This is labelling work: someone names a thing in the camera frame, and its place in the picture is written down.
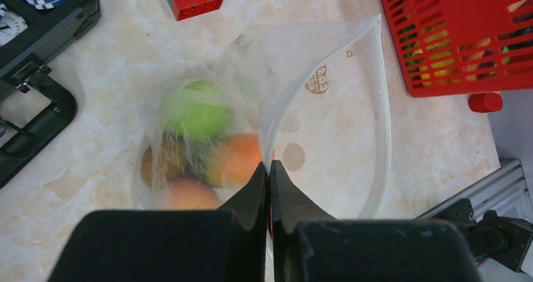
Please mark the green toy apple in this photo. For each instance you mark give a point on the green toy apple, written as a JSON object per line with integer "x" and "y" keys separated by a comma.
{"x": 195, "y": 111}

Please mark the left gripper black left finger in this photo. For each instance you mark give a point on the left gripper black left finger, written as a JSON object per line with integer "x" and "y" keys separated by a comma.
{"x": 226, "y": 244}

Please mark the red plastic basket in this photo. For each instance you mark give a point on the red plastic basket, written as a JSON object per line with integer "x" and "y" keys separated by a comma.
{"x": 453, "y": 47}

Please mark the black poker chip case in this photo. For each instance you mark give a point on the black poker chip case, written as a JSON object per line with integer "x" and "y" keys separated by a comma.
{"x": 33, "y": 33}

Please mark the aluminium frame rail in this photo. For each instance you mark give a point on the aluminium frame rail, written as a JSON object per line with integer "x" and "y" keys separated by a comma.
{"x": 504, "y": 191}

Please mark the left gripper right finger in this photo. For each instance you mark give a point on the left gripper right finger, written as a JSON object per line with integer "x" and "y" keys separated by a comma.
{"x": 311, "y": 245}

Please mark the clear zip top bag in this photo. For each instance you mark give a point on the clear zip top bag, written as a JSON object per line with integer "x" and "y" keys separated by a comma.
{"x": 316, "y": 95}

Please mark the orange toy pumpkin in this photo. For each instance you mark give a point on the orange toy pumpkin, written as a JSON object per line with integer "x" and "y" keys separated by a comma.
{"x": 233, "y": 160}

